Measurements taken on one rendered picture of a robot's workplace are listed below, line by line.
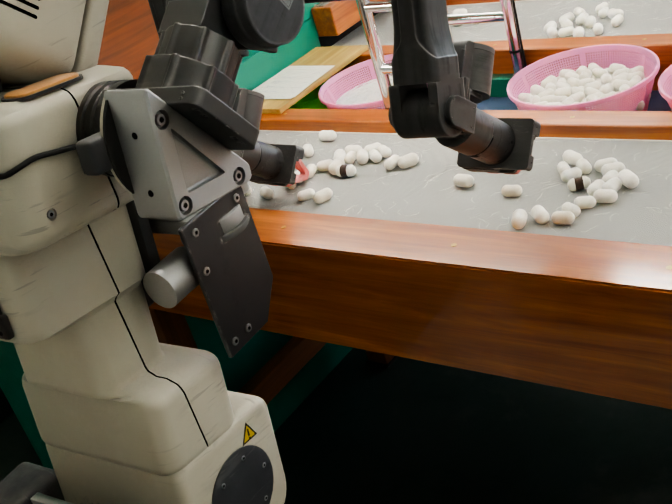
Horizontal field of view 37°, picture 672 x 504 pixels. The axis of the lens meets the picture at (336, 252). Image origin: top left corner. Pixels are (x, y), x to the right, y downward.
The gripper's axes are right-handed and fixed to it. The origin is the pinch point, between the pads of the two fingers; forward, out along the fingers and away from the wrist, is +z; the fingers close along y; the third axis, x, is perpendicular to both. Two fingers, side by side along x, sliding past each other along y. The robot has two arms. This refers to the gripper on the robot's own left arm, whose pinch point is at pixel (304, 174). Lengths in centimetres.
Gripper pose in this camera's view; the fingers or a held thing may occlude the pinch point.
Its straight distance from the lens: 175.3
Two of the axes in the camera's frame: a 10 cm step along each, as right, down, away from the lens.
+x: -1.8, 9.8, -0.5
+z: 6.1, 1.5, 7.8
